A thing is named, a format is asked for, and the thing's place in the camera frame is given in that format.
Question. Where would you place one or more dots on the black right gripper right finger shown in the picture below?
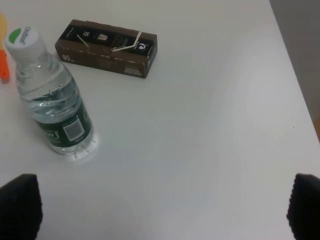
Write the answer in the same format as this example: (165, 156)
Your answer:
(303, 213)

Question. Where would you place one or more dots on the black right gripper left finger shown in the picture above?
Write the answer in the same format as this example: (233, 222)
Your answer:
(21, 212)

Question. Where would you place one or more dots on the clear water bottle green label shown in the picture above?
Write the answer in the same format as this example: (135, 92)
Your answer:
(49, 92)

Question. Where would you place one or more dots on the dark brown carton box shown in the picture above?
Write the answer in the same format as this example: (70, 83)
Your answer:
(109, 48)

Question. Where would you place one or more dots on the wooden spatula orange handle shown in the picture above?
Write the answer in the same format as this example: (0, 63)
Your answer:
(4, 69)

